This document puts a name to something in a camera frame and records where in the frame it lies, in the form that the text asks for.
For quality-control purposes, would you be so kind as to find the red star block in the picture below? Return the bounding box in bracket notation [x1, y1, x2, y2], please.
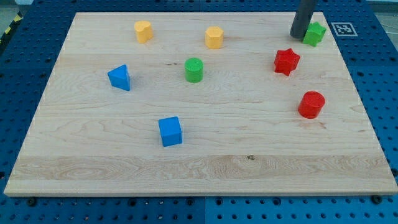
[274, 48, 300, 76]

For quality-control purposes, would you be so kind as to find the green star block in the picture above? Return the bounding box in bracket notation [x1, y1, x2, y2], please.
[303, 22, 326, 47]

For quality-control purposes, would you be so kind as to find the light wooden board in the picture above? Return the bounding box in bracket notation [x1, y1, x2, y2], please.
[4, 12, 397, 197]

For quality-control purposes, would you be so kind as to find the blue cube block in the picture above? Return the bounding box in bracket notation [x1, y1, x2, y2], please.
[158, 116, 182, 147]

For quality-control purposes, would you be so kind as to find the green cylinder block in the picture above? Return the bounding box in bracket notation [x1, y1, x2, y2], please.
[184, 57, 204, 83]

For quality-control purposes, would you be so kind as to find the yellow hexagon block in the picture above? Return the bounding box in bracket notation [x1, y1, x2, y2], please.
[205, 26, 224, 49]

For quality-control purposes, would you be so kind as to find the blue triangle block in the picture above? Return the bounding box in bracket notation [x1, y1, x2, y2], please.
[108, 64, 131, 91]

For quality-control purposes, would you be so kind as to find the yellow heart block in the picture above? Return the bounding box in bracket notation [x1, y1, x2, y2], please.
[134, 21, 154, 44]

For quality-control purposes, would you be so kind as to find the red cylinder block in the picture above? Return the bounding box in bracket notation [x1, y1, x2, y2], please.
[297, 91, 325, 119]

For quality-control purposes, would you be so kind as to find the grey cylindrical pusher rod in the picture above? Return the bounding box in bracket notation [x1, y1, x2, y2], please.
[290, 0, 318, 40]

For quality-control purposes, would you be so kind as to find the white fiducial marker tag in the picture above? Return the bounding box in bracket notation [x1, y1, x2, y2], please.
[331, 22, 358, 37]

